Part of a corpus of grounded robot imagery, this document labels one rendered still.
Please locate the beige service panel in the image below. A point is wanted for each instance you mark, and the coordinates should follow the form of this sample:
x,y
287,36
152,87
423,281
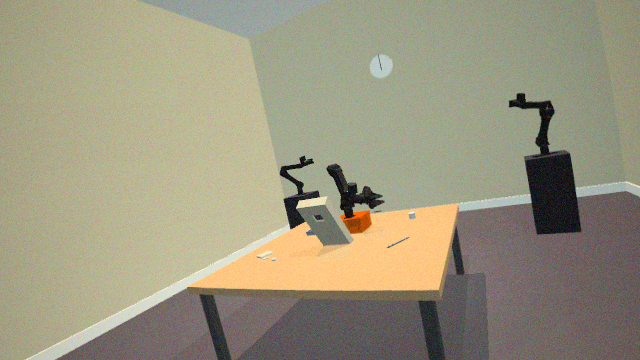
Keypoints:
x,y
324,221

